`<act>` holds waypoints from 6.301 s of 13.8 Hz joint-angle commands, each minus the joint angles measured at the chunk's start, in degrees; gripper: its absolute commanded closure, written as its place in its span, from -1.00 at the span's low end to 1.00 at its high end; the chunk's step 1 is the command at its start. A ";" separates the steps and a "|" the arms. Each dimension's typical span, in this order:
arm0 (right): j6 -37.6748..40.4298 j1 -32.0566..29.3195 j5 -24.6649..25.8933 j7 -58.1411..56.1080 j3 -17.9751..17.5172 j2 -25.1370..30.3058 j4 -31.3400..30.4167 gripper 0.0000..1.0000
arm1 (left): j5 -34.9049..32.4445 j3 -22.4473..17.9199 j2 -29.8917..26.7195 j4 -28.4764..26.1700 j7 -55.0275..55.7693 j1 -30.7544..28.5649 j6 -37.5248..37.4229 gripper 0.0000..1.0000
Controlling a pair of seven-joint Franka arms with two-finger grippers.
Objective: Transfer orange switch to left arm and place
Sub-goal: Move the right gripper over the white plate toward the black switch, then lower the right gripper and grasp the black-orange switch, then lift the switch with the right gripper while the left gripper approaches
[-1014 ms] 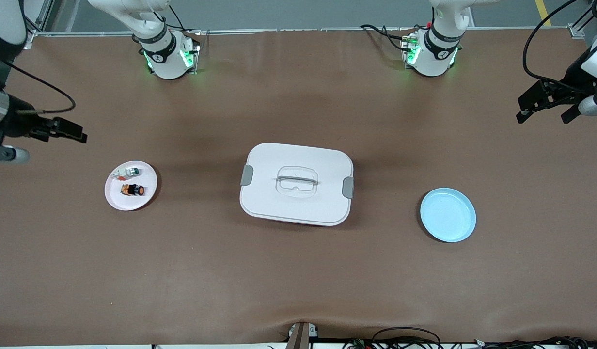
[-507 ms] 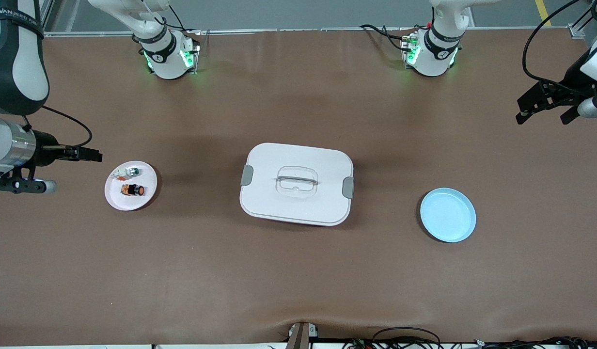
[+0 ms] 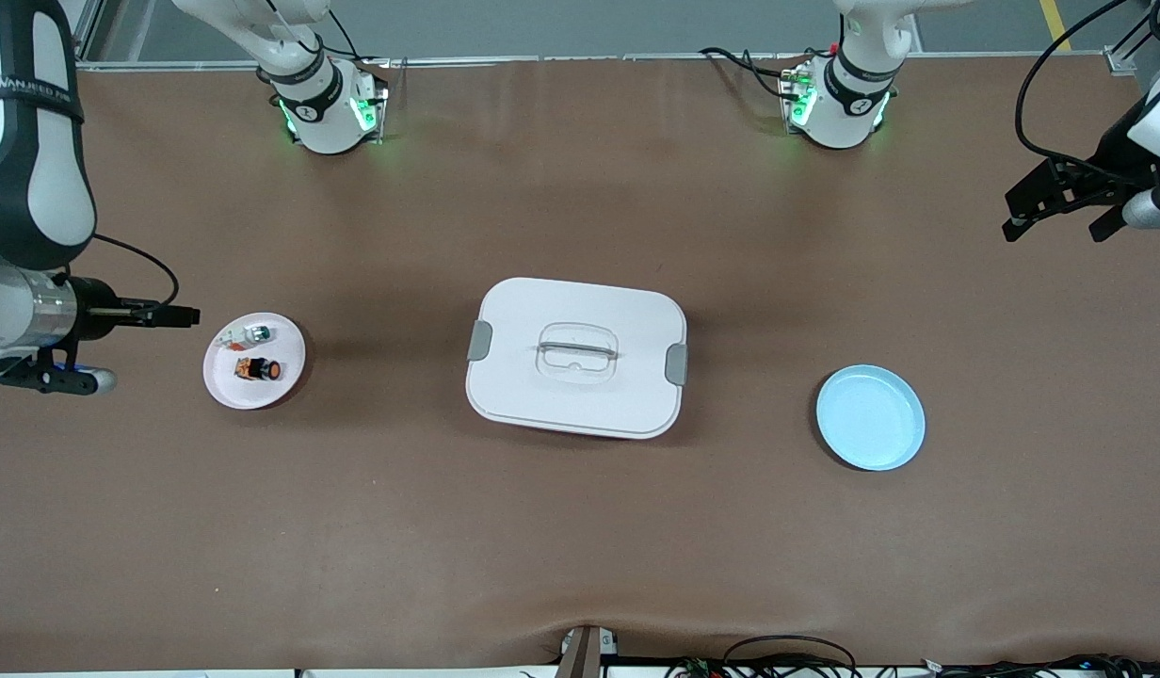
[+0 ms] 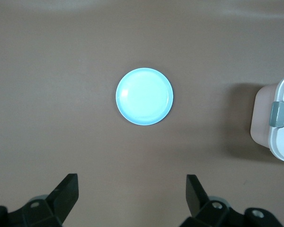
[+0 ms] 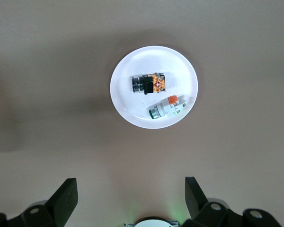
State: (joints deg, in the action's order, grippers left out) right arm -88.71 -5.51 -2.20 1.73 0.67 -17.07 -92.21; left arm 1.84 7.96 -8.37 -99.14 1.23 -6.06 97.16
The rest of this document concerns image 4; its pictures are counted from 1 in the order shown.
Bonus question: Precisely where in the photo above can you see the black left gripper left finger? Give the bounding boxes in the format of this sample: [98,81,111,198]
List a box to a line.
[0,173,80,227]

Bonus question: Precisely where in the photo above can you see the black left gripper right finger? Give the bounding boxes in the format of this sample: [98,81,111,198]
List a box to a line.
[181,174,281,227]

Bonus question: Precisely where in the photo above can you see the white lidded box grey latches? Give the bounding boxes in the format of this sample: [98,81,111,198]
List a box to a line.
[250,72,284,164]

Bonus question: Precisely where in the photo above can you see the light blue round plate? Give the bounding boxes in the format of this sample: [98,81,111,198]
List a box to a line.
[115,68,174,126]

